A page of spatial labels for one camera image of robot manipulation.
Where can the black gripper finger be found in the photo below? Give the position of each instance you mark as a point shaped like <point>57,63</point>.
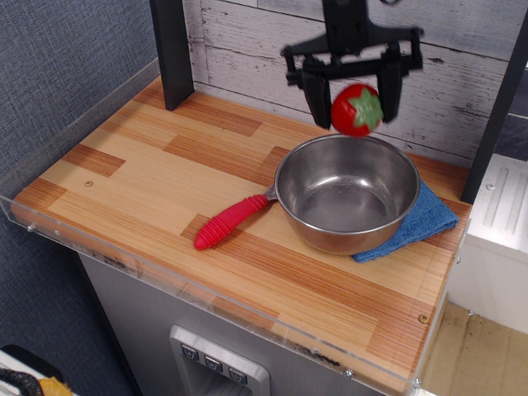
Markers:
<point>317,94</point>
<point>390,83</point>

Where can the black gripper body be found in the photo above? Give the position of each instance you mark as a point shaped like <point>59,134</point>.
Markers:
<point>349,30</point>

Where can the red plastic toy strawberry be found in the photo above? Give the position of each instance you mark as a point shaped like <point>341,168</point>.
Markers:
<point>356,110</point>

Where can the blue folded cloth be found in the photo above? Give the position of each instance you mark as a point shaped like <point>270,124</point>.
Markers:
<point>429,216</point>

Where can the clear acrylic table guard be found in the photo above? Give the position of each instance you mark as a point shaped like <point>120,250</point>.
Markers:
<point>113,174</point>

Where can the white ribbed appliance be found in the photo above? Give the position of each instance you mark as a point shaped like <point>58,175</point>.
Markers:
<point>489,277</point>

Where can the grey toy fridge cabinet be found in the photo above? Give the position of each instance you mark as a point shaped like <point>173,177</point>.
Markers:
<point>141,316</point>

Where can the silver dispenser button panel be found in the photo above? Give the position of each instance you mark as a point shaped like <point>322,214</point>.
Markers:
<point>206,368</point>

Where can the stainless pot with red handle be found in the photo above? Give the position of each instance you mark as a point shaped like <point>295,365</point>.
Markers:
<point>341,195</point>

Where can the dark right shelf post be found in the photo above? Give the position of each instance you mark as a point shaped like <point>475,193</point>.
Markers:
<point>504,99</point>

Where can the dark shelf post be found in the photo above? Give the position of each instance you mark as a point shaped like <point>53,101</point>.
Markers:
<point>504,99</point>
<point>169,26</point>

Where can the dark left shelf post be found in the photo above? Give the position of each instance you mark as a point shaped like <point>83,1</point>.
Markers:
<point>169,26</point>

